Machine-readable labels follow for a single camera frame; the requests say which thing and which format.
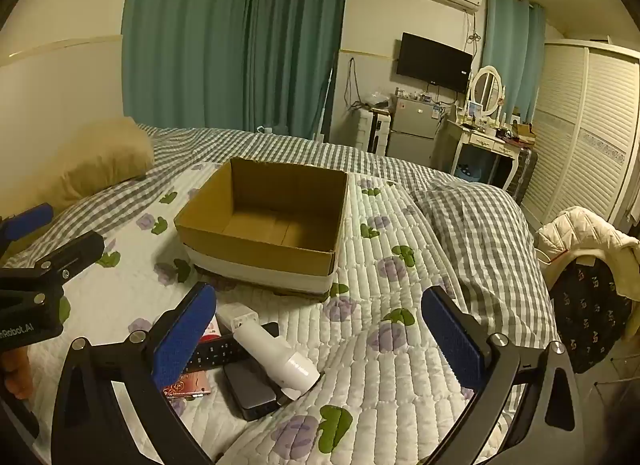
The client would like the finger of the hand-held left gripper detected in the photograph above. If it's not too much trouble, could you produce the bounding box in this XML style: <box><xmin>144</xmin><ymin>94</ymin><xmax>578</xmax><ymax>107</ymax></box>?
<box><xmin>34</xmin><ymin>231</ymin><xmax>106</xmax><ymax>288</ymax></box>
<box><xmin>0</xmin><ymin>202</ymin><xmax>55</xmax><ymax>258</ymax></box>

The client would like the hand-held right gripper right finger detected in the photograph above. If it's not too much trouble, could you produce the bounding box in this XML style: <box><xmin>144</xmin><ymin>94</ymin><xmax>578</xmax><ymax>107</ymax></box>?
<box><xmin>421</xmin><ymin>286</ymin><xmax>586</xmax><ymax>465</ymax></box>

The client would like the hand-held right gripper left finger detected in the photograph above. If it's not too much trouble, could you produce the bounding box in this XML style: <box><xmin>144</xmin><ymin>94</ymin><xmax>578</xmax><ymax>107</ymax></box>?
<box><xmin>52</xmin><ymin>282</ymin><xmax>217</xmax><ymax>465</ymax></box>

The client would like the black remote control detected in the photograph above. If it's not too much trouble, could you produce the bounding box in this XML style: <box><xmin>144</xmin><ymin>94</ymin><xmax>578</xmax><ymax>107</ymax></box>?
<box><xmin>182</xmin><ymin>322</ymin><xmax>281</xmax><ymax>374</ymax></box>

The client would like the red patterned packet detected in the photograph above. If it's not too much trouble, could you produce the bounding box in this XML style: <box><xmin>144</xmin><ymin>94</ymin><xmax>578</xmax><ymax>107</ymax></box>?
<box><xmin>162</xmin><ymin>370</ymin><xmax>212</xmax><ymax>400</ymax></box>

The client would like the small white box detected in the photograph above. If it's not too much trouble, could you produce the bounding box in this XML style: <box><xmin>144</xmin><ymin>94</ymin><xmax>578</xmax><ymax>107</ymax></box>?
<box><xmin>216</xmin><ymin>301</ymin><xmax>260</xmax><ymax>333</ymax></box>

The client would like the dark grey power bank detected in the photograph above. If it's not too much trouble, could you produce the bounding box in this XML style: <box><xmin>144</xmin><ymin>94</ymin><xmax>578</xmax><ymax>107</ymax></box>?
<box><xmin>222</xmin><ymin>360</ymin><xmax>281</xmax><ymax>421</ymax></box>

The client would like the white cylindrical bottle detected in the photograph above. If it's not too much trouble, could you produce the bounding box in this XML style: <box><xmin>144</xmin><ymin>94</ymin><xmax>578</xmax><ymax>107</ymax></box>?
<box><xmin>232</xmin><ymin>322</ymin><xmax>322</xmax><ymax>400</ymax></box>

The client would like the brown cardboard box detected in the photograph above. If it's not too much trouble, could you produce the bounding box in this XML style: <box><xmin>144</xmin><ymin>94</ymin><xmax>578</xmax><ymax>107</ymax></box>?
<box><xmin>173</xmin><ymin>157</ymin><xmax>349</xmax><ymax>296</ymax></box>

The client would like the person's left hand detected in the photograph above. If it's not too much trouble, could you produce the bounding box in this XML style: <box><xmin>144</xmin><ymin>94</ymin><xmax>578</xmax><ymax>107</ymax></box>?
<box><xmin>0</xmin><ymin>347</ymin><xmax>35</xmax><ymax>400</ymax></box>

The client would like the white floral quilted blanket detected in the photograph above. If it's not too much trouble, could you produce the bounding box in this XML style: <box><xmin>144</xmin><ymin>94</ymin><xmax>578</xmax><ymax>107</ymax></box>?
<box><xmin>20</xmin><ymin>160</ymin><xmax>531</xmax><ymax>465</ymax></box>

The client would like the beige pillow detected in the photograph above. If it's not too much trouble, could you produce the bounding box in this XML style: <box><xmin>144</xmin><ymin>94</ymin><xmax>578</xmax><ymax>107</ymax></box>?
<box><xmin>50</xmin><ymin>117</ymin><xmax>155</xmax><ymax>213</ymax></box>

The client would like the grey checked duvet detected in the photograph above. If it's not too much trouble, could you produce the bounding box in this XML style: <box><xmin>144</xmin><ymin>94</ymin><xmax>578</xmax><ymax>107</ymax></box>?
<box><xmin>2</xmin><ymin>125</ymin><xmax>561</xmax><ymax>346</ymax></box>

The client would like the cream puffer jacket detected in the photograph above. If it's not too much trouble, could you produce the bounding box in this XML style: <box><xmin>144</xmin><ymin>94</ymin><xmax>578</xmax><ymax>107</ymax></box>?
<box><xmin>534</xmin><ymin>206</ymin><xmax>640</xmax><ymax>302</ymax></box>

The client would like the dark suitcase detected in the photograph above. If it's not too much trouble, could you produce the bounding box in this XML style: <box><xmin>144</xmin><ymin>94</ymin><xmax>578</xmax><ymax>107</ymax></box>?
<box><xmin>510</xmin><ymin>145</ymin><xmax>538</xmax><ymax>203</ymax></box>

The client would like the white dressing table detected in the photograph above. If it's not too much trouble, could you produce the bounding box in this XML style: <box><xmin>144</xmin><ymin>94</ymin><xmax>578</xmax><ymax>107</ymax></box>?
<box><xmin>432</xmin><ymin>117</ymin><xmax>523</xmax><ymax>193</ymax></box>

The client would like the silver fridge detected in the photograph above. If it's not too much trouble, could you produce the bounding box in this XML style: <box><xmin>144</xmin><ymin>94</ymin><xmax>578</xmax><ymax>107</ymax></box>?
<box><xmin>386</xmin><ymin>95</ymin><xmax>443</xmax><ymax>166</ymax></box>

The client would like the white suitcase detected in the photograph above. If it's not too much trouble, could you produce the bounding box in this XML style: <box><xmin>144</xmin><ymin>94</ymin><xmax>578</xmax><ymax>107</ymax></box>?
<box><xmin>356</xmin><ymin>107</ymin><xmax>391</xmax><ymax>156</ymax></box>

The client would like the white slatted wardrobe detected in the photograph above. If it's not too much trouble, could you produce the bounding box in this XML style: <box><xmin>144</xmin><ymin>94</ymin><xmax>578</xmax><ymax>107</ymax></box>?
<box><xmin>520</xmin><ymin>37</ymin><xmax>640</xmax><ymax>230</ymax></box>

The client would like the white oval mirror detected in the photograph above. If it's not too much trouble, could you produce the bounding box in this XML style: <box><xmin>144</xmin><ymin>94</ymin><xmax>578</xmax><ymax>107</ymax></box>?
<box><xmin>470</xmin><ymin>66</ymin><xmax>502</xmax><ymax>116</ymax></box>

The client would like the wide teal curtain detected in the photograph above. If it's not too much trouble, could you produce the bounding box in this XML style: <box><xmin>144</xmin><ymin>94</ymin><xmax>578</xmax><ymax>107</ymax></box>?
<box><xmin>121</xmin><ymin>0</ymin><xmax>351</xmax><ymax>142</ymax></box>

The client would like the white mop pole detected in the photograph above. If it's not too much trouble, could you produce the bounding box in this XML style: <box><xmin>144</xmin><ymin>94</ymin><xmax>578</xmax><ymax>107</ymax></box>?
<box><xmin>312</xmin><ymin>65</ymin><xmax>335</xmax><ymax>140</ymax></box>

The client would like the narrow teal curtain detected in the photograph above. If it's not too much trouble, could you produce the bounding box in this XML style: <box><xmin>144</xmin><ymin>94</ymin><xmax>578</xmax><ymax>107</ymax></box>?
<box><xmin>482</xmin><ymin>0</ymin><xmax>546</xmax><ymax>123</ymax></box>

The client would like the black wall cable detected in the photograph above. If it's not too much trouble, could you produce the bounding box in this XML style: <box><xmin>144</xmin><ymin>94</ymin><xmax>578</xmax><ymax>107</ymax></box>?
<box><xmin>345</xmin><ymin>57</ymin><xmax>363</xmax><ymax>108</ymax></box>

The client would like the black wall television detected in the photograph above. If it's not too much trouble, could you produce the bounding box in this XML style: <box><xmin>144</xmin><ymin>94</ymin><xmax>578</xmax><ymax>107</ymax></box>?
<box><xmin>396</xmin><ymin>32</ymin><xmax>474</xmax><ymax>94</ymax></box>

